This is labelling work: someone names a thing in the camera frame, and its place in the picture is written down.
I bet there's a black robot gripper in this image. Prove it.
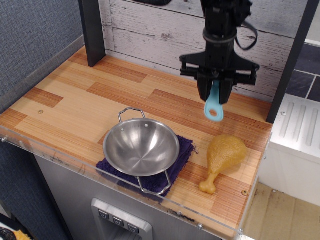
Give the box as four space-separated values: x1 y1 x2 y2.
179 37 260 105

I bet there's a light blue dish brush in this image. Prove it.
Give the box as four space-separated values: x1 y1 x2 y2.
204 80 224 122

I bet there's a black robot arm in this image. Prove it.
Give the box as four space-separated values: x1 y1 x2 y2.
179 0 260 105

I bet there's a stainless steel pot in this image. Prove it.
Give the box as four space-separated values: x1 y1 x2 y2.
102 115 180 196

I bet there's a yellow toy chicken drumstick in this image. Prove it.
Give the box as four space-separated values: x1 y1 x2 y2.
199 134 247 194

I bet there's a white ribbed side unit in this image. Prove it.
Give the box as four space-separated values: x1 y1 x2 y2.
258 94 320 205

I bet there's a purple cloth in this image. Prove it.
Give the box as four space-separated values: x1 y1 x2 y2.
96 135 195 193

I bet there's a grey dispenser button panel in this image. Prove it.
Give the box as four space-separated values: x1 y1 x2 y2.
91 198 154 240

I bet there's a clear acrylic front guard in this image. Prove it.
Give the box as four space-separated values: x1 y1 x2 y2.
0 127 244 240

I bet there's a yellow toy bottom left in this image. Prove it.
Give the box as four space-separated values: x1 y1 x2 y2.
13 230 31 240

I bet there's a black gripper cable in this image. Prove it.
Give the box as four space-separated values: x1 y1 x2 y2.
234 19 258 52

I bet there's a dark right upright post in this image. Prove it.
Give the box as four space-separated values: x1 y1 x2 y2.
266 0 320 124

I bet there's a dark upright post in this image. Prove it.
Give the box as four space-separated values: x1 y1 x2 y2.
78 0 106 67
266 0 320 124

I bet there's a dark left upright post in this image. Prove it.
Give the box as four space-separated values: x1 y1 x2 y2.
78 0 106 67

